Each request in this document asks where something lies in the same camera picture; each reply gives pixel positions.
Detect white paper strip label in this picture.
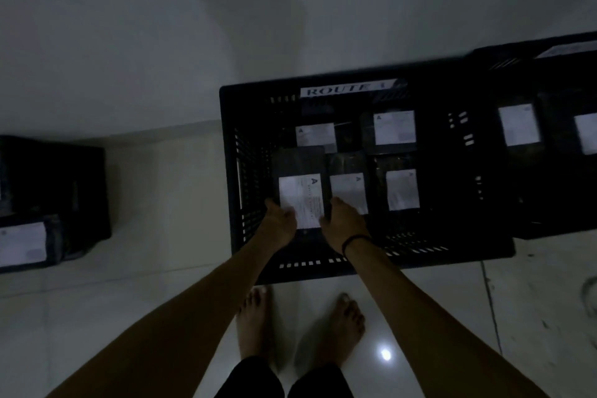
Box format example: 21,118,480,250
300,80,401,98
535,40,597,59

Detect person's left hand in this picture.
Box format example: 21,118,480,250
261,198,298,249

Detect person's foot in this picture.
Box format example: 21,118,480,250
305,293,366,368
236,287,274,362

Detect person's left forearm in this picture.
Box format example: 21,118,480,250
47,241,288,398

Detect black parcel with white label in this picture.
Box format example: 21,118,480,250
0,214,63,273
271,147,330,245
375,155,423,221
294,122,338,154
490,95,544,165
543,95,597,170
363,109,418,154
326,153,371,217

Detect black wristband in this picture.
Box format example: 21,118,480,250
341,234,373,257

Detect black trousers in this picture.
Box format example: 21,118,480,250
214,355,356,398

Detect person's right foot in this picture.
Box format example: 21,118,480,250
305,293,366,368

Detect large black plastic crate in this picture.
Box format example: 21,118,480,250
469,31,597,241
0,135,113,272
219,56,516,285

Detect person's right forearm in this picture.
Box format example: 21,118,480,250
344,239,552,398

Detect person's left foot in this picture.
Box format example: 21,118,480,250
236,287,274,362

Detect person's right hand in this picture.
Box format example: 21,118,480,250
318,197,372,257

